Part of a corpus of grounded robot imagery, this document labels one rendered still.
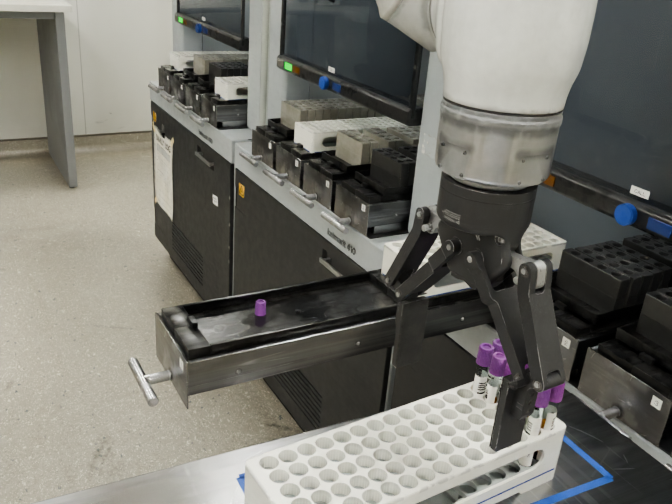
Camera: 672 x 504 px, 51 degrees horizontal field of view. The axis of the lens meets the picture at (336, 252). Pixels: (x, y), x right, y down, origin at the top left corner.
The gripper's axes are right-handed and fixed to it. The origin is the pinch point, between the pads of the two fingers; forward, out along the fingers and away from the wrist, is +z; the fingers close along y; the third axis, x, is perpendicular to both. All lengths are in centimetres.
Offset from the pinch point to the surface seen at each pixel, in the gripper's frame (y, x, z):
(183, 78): -189, 48, 11
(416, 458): 1.4, -4.6, 4.9
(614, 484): 8.4, 15.8, 10.8
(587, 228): -41, 72, 12
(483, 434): 1.9, 2.9, 4.6
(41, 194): -318, 23, 93
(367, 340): -30.4, 13.3, 15.1
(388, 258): -39.5, 22.7, 8.0
